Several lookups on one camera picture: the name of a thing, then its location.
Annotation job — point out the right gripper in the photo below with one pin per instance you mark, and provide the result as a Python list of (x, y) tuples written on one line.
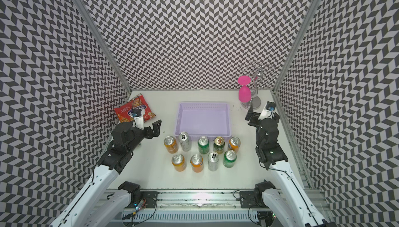
[(254, 115)]

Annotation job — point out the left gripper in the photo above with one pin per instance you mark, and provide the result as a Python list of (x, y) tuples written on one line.
[(156, 128)]

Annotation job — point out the silver tall can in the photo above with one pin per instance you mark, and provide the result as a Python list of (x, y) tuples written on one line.
[(185, 142)]

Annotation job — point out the orange fanta can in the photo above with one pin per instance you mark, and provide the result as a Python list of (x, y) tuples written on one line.
[(179, 163), (234, 144), (197, 163)]

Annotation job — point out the lilac plastic basket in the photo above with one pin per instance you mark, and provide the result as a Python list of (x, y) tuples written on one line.
[(210, 119)]

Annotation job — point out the green gold-top can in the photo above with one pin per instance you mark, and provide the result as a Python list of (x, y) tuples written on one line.
[(219, 144)]

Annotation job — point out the green can back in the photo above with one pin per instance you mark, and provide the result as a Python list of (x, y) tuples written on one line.
[(229, 158)]

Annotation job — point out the orange Fanta can back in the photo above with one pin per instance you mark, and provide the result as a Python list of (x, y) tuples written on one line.
[(197, 163)]

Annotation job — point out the white patterned can back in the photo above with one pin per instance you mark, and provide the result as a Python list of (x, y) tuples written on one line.
[(213, 161)]

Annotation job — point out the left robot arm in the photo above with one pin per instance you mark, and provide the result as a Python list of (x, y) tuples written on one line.
[(80, 213)]

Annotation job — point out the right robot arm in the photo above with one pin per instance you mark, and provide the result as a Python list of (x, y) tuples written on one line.
[(296, 210)]

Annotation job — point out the pink wine glass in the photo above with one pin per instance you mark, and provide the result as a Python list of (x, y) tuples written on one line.
[(244, 92)]

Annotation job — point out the red candy bag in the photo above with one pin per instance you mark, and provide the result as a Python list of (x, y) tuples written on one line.
[(125, 113)]

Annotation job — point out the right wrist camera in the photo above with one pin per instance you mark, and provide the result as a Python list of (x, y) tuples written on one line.
[(268, 111)]

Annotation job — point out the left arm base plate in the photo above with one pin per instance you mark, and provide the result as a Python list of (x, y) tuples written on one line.
[(132, 200)]

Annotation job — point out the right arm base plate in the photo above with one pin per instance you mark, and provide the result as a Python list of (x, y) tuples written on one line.
[(249, 200)]

